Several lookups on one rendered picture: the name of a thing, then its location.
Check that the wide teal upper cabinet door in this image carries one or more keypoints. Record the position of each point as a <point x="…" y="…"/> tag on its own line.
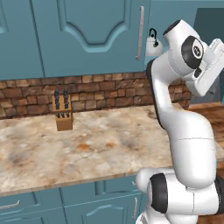
<point x="96" y="35"/>

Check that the wooden knife block with knives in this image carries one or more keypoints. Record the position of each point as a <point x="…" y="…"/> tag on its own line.
<point x="63" y="116"/>

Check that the teal drawer front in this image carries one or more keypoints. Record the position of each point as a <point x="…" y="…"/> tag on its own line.
<point x="116" y="186"/>
<point x="35" y="201"/>

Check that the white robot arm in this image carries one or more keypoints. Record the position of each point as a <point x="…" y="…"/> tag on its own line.
<point x="191" y="145"/>

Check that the teal lower cabinet door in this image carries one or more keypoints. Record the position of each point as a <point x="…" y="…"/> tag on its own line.
<point x="32" y="218"/>
<point x="102" y="213"/>

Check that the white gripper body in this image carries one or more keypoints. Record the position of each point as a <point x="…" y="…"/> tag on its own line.
<point x="217" y="55"/>

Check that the narrow teal upper cabinet door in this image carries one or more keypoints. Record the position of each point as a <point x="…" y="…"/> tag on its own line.
<point x="17" y="38"/>

